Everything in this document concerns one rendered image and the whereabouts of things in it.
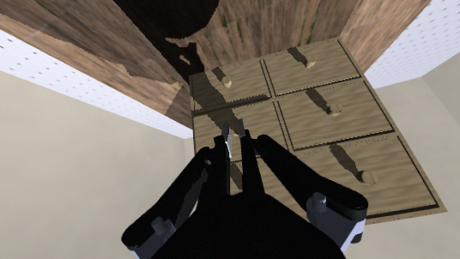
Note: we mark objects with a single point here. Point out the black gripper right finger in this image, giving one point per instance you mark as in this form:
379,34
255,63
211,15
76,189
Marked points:
334,209

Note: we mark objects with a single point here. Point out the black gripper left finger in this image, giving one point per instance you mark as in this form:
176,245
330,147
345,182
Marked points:
207,176

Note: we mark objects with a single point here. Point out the small dark brown chest of drawers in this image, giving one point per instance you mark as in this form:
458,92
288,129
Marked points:
436,206

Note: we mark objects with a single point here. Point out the brown wooden drawer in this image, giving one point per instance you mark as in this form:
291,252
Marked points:
271,184
259,118
216,91
380,170
311,120
295,71

